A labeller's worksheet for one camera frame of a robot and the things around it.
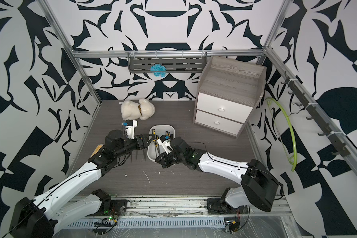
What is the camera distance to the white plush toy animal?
3.31ft

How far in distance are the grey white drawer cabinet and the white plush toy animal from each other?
0.32 m

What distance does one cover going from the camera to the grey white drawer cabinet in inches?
31.9

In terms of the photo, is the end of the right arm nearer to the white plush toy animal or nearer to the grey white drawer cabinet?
the grey white drawer cabinet
